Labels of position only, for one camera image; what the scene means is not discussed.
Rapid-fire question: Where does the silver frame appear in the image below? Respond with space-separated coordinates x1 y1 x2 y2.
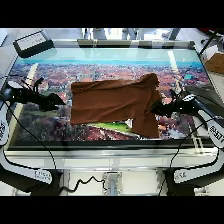
0 38 224 197

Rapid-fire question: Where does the cardboard box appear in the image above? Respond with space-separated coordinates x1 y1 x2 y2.
203 52 224 75

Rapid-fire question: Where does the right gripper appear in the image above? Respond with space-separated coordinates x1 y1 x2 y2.
149 100 175 118

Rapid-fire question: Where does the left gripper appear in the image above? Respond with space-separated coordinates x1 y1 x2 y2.
36 92 67 112

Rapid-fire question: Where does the black flat case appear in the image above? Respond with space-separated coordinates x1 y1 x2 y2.
12 29 55 59

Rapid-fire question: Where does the brown T-shirt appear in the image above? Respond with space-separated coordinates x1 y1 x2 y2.
69 72 165 140

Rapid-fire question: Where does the dark grey garment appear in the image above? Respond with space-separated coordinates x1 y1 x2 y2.
184 85 224 118

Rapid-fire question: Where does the black cable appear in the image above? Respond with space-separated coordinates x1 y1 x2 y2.
159 116 218 197
5 102 60 176
59 176 108 194

